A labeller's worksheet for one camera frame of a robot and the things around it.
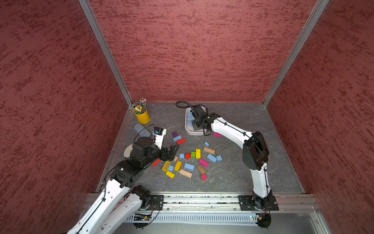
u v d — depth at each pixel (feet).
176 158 2.87
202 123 2.11
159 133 1.93
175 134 3.31
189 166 2.80
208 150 3.05
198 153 3.01
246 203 2.43
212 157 2.95
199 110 2.37
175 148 2.19
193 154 2.94
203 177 2.73
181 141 3.19
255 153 1.69
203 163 2.92
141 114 3.29
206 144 3.09
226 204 2.48
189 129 3.17
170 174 2.73
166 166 2.77
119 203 1.53
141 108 3.28
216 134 2.11
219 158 2.94
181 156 2.97
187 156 2.94
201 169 2.79
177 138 3.20
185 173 2.74
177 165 2.84
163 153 1.99
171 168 2.80
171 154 2.03
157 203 2.38
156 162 2.86
